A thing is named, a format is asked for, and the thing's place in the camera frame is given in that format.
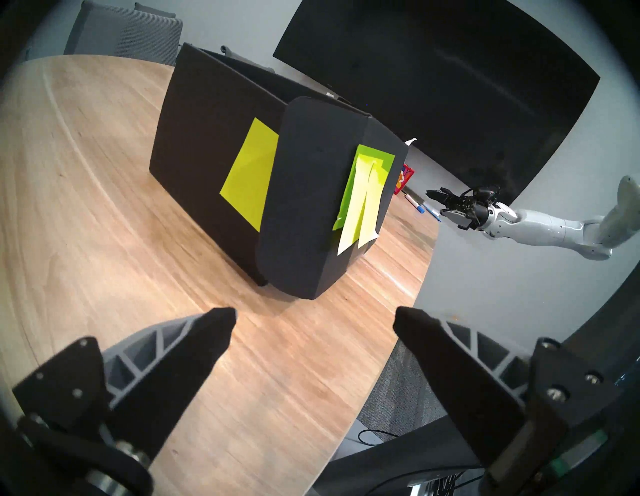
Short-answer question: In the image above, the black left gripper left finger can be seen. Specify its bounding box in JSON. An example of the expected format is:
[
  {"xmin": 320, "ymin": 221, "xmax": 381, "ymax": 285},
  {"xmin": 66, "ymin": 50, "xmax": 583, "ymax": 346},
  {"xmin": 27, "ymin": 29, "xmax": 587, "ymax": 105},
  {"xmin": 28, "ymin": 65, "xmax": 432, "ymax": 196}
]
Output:
[{"xmin": 12, "ymin": 307, "xmax": 238, "ymax": 496}]

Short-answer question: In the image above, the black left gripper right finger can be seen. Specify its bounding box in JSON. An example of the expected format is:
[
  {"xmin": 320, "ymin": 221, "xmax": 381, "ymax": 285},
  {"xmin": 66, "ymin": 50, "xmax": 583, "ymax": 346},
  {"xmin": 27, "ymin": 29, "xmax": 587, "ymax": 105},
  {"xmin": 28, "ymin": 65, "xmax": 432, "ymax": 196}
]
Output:
[{"xmin": 393, "ymin": 306, "xmax": 622, "ymax": 496}]

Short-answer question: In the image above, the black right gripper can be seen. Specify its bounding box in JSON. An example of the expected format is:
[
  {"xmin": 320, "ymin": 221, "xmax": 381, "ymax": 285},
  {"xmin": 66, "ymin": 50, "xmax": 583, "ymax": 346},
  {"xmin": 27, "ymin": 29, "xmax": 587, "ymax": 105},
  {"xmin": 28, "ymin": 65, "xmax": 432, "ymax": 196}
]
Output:
[{"xmin": 425, "ymin": 186, "xmax": 502, "ymax": 232}]

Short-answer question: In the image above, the black cardboard box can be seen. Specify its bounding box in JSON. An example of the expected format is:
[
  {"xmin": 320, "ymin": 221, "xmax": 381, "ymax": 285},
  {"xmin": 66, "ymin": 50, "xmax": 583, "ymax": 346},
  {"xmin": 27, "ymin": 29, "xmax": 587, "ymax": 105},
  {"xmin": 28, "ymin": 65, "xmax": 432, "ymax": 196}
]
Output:
[{"xmin": 149, "ymin": 42, "xmax": 410, "ymax": 301}]

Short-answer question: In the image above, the red floral tissue box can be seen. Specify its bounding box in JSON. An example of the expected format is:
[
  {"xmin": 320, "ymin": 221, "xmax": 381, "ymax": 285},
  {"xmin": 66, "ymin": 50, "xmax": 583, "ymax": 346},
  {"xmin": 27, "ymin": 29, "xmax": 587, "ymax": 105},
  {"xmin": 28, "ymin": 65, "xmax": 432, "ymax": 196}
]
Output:
[{"xmin": 392, "ymin": 137, "xmax": 418, "ymax": 197}]

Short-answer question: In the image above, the white marker blue cap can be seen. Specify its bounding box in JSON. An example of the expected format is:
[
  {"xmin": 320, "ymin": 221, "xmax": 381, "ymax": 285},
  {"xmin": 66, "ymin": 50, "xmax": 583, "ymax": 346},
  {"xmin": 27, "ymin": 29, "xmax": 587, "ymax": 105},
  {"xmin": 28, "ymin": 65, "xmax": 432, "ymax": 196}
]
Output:
[{"xmin": 404, "ymin": 194, "xmax": 442, "ymax": 221}]

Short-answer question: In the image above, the yellow-green sticky note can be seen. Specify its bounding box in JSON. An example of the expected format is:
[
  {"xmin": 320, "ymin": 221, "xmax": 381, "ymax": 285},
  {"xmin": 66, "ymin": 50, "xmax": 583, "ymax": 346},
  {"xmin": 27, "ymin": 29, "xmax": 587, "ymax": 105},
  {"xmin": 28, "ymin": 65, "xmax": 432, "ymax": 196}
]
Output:
[
  {"xmin": 332, "ymin": 144, "xmax": 396, "ymax": 232},
  {"xmin": 220, "ymin": 117, "xmax": 281, "ymax": 233}
]

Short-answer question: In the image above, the pale yellow sticky note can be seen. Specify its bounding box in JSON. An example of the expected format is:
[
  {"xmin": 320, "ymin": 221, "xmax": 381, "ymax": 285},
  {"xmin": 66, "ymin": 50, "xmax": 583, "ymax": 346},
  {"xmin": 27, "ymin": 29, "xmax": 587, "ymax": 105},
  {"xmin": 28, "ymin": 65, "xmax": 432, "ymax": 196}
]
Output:
[{"xmin": 337, "ymin": 156, "xmax": 385, "ymax": 256}]

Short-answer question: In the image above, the wide grey mesh chair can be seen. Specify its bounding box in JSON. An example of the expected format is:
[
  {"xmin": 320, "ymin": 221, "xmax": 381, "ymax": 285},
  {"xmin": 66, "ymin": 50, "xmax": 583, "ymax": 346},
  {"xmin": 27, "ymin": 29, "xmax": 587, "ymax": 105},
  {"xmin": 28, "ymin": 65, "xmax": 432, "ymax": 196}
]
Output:
[{"xmin": 63, "ymin": 0, "xmax": 184, "ymax": 67}]

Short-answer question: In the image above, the grey swivel armchair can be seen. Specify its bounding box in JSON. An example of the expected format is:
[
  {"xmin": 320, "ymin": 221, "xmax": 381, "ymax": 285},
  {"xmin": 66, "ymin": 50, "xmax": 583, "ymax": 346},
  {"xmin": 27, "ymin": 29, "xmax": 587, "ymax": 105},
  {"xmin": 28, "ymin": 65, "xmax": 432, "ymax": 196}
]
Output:
[{"xmin": 134, "ymin": 1, "xmax": 177, "ymax": 20}]

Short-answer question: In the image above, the black wall screen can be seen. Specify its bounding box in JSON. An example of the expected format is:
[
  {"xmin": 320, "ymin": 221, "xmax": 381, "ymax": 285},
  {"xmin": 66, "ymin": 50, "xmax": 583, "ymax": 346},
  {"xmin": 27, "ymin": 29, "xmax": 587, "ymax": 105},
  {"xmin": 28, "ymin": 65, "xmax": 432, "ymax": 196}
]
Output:
[{"xmin": 272, "ymin": 0, "xmax": 601, "ymax": 211}]

